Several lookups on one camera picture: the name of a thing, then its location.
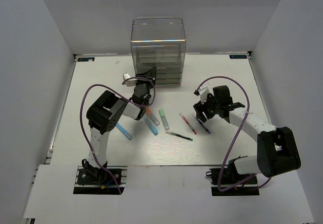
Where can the green gel pen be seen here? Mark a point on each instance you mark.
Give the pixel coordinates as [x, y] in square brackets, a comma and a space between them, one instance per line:
[178, 135]

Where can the clear acrylic drawer organizer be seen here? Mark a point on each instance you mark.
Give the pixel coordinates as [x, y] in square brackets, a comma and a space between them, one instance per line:
[159, 42]

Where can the left blue table label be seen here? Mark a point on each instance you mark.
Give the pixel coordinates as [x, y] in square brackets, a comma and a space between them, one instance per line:
[86, 59]

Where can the right blue table label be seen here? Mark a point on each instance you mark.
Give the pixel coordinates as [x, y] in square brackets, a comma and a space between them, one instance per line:
[237, 56]

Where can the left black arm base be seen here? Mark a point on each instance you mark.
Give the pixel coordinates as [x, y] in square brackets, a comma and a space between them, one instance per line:
[96, 181]

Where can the blue highlighter middle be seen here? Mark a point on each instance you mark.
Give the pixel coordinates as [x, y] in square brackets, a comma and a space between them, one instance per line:
[151, 126]

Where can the orange highlighter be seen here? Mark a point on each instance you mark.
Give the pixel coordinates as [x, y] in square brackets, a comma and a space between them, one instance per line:
[152, 117]

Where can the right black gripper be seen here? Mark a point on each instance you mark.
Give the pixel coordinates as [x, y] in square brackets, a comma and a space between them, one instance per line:
[200, 114]

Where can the blue gel pen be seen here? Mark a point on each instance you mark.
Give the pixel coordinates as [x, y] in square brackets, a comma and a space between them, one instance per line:
[201, 123]

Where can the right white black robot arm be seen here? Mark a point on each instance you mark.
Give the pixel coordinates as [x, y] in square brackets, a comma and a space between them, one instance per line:
[276, 150]

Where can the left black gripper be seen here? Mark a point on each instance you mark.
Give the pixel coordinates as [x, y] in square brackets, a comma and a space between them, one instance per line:
[151, 73]

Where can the red gel pen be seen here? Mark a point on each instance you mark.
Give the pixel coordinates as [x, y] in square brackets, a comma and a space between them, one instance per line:
[187, 122]

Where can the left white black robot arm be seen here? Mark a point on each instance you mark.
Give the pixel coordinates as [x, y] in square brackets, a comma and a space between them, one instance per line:
[104, 114]

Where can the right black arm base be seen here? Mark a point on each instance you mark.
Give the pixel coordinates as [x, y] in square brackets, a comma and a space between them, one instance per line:
[246, 188]

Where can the blue table label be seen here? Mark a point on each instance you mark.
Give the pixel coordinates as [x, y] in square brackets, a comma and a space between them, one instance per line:
[86, 59]
[237, 56]

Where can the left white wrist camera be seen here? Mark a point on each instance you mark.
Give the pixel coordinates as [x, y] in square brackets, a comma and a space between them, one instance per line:
[128, 80]

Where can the light blue highlighter left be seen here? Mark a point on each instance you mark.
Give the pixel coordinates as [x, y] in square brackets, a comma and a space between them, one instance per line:
[123, 131]

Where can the green highlighter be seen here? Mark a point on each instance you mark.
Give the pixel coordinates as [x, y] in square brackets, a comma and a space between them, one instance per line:
[164, 119]

